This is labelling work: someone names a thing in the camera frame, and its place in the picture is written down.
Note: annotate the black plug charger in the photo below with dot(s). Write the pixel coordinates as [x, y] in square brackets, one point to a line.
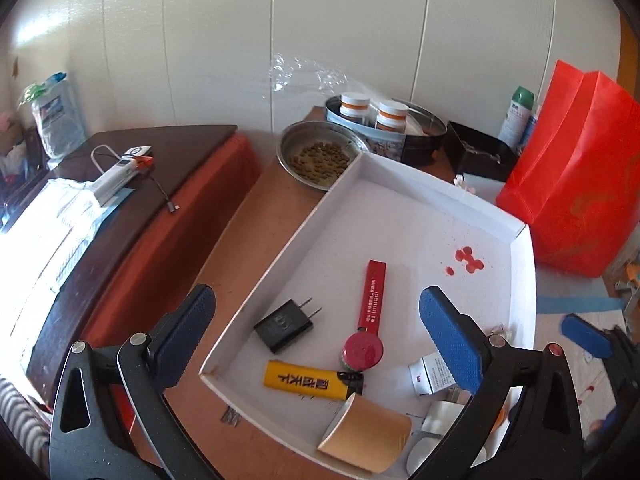
[281, 327]

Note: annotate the white cardboard tray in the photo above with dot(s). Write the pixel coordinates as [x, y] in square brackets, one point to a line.
[427, 232]

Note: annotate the black small box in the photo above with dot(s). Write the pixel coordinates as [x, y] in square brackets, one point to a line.
[470, 151]

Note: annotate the blue printed plastic bag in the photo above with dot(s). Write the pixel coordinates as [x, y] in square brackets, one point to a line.
[56, 116]

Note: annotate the green cap spray bottle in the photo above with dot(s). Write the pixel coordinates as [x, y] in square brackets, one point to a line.
[517, 116]

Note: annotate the red flat pen box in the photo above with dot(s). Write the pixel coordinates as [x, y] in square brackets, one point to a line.
[372, 297]

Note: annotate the metal bowl with pellets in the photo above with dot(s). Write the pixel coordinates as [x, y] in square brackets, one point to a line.
[316, 153]

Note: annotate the small white medicine box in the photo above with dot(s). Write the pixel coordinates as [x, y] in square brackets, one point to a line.
[430, 374]

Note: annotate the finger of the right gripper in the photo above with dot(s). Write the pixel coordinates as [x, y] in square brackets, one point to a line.
[586, 336]

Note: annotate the white power strip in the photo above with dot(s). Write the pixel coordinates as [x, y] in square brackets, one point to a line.
[105, 187]

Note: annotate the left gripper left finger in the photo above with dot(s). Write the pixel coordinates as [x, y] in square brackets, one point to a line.
[89, 441]

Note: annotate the red gift bag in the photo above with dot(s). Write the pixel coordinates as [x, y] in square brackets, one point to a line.
[576, 183]

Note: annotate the white quilted mat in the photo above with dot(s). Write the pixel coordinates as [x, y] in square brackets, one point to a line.
[594, 393]

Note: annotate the red cap small bottle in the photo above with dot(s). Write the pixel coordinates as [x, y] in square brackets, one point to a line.
[362, 351]

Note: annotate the orange label pill bottle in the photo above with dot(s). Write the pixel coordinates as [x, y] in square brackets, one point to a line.
[354, 106]

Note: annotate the round decorated tin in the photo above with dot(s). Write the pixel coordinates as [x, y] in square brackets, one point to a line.
[415, 147]

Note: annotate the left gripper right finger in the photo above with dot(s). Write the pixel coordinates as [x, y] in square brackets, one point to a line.
[543, 440]

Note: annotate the dark wooden side table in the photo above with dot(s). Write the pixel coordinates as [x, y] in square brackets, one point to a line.
[178, 151]

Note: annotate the brown tape roll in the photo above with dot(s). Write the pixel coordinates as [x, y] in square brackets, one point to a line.
[366, 435]

